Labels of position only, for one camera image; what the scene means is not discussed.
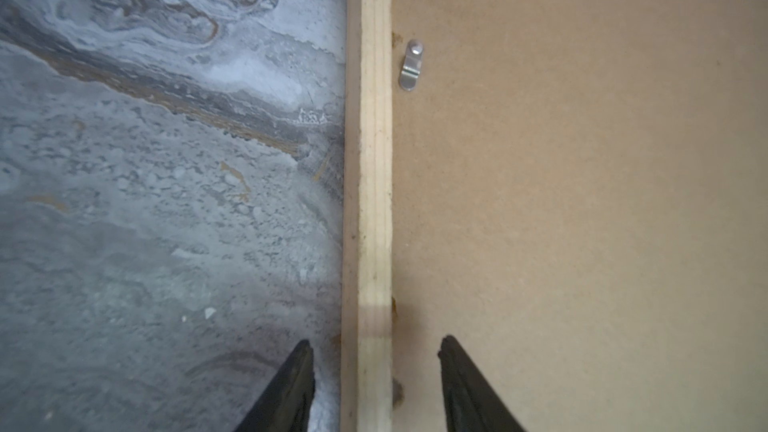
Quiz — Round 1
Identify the light wooden picture frame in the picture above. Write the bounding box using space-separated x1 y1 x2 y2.
340 0 393 431

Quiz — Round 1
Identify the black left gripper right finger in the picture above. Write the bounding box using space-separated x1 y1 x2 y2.
438 335 525 432

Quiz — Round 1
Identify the brown cardboard backing board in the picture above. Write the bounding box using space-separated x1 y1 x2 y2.
393 0 767 431

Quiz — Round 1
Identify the silver metal turn clip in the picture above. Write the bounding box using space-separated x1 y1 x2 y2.
398 39 424 91

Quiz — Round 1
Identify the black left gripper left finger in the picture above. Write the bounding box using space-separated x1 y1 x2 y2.
234 339 316 432

